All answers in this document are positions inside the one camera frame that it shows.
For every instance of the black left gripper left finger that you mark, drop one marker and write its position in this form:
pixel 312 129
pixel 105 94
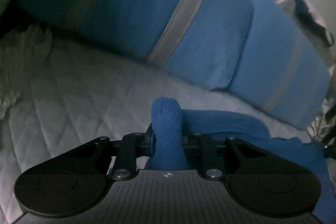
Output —
pixel 77 180

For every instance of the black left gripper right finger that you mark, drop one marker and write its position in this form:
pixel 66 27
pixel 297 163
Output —
pixel 259 181

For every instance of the blue fleece jacket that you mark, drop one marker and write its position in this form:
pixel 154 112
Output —
pixel 169 122

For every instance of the grey white patterned cloth pile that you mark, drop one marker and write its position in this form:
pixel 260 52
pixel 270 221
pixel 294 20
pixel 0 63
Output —
pixel 322 128

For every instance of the grey quilted bedspread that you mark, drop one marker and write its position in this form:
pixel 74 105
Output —
pixel 76 94

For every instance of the right blue striped pillow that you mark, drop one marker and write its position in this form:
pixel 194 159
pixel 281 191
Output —
pixel 280 72

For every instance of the blue striped pillow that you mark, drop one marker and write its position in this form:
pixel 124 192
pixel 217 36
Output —
pixel 198 40
pixel 280 72

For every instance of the green knitted blanket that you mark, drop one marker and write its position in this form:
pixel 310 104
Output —
pixel 22 44

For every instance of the pink navy folded garment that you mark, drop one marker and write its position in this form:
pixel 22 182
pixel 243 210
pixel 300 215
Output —
pixel 305 12

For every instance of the left blue striped pillow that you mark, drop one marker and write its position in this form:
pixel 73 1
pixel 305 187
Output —
pixel 198 40

